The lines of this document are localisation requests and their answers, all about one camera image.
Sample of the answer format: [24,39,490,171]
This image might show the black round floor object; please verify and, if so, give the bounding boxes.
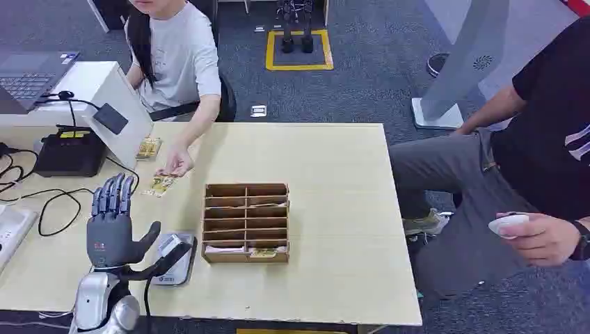
[426,51,451,79]

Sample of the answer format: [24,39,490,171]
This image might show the black wristwatch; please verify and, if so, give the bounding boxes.
[568,219,590,262]

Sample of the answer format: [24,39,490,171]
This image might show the white remote control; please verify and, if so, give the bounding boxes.
[487,212,530,240]

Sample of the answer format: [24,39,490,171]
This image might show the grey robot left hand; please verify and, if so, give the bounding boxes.
[86,173,162,271]

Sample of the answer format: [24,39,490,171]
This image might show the white card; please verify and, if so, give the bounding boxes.
[205,245,246,255]

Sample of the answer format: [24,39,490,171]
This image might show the white floor kiosk stand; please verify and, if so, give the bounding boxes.
[410,0,511,131]

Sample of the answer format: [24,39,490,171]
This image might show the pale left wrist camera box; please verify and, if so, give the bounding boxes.
[158,234,184,258]

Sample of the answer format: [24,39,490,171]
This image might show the stack of yellow cards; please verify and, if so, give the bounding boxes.
[136,136,164,161]

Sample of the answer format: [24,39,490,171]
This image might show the black square adapter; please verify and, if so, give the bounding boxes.
[91,102,129,136]

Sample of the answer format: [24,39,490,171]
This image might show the white desk stand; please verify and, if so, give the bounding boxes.
[0,61,154,170]

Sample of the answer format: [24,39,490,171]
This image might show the black desktop printer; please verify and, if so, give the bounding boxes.
[33,128,109,179]

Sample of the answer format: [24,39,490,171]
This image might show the person in black shirt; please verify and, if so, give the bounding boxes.
[388,16,590,301]

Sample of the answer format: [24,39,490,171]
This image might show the black robot legs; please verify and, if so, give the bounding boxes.
[276,0,315,54]

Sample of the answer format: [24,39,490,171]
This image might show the wooden card sorting box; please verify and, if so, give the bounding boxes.
[201,182,291,265]

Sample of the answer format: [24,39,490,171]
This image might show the black cable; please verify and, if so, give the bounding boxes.
[0,143,95,238]

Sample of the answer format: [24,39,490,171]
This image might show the grey laptop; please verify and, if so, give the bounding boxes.
[0,50,81,116]

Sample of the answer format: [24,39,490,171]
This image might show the person's hand with remote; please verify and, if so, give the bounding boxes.
[495,212,582,269]

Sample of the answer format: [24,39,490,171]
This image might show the person in white shirt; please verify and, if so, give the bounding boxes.
[123,0,223,179]

